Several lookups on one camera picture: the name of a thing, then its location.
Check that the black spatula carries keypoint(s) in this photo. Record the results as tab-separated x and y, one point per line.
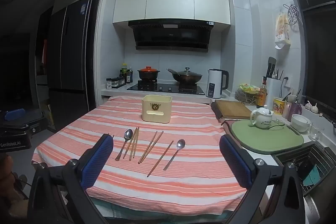
270	66

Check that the black range hood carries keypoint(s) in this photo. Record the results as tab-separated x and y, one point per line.
170	35

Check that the dark brown board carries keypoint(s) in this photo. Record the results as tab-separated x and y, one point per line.
216	109

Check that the teal underlay cloth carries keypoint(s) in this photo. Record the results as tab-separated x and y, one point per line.
157	213

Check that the clear glass cup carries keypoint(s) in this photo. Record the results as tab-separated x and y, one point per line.
316	132

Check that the brown glass sauce bottle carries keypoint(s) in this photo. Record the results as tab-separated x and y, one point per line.
262	96

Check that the white electric kettle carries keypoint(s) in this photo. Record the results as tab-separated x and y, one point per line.
214	85

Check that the white wall outlet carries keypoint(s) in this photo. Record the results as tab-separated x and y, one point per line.
286	79

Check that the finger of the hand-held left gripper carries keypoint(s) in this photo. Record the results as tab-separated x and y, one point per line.
15	114

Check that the yellow snack packet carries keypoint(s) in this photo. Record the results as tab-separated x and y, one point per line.
248	87

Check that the wooden cutting board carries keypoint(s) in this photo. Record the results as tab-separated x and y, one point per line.
233	108

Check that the dark sauce bottle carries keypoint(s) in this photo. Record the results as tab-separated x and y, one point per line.
129	75

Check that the white label spice jar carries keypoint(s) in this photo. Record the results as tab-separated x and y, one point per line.
108	83

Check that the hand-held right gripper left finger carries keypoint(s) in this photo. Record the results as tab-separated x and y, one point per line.
97	161

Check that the rack of spice jars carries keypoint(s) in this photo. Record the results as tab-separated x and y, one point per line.
118	82

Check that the yellow printed mug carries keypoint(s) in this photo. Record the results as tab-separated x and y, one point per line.
278	107

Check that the steel sink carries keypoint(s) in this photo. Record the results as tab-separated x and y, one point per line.
323	192

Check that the orange striped cloth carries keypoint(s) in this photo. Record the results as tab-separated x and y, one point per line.
170	187

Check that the yellow cap bottle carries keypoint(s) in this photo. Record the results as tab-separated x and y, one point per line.
124	69

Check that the person's left hand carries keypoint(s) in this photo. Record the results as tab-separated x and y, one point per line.
5	169

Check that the dark window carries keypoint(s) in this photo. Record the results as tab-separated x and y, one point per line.
320	56

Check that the hanging metal steamer rack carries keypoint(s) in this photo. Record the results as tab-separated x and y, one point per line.
293	15

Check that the purple bottle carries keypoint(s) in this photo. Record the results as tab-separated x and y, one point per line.
295	109

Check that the teal dishcloth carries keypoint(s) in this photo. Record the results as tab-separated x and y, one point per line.
311	176

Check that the white utensil crock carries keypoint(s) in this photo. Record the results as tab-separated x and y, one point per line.
273	90

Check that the white teapot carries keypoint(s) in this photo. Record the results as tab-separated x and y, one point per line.
261	119

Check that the white bowl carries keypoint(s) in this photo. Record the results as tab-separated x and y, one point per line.
300	123

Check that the hanging printed bag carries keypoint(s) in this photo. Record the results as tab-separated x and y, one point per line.
283	32

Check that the cream utensil holder box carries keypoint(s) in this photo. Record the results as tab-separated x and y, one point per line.
156	111

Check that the metal spoon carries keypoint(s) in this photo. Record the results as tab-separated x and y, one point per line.
180	144
128	134

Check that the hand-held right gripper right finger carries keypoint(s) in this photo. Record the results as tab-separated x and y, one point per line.
235	161

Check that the dark wok with lid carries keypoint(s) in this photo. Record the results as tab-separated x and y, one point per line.
187	76

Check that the garlic bulbs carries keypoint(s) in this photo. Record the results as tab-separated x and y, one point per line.
312	106

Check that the clay pot with orange lid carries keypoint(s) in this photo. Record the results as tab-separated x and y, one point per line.
148	73

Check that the small dark bottle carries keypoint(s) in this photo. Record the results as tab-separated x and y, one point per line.
122	78

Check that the pink towel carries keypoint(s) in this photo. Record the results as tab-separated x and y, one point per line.
227	125

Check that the dark refrigerator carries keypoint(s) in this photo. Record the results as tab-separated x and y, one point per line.
71	56

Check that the black gas cooktop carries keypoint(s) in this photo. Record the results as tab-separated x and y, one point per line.
168	88

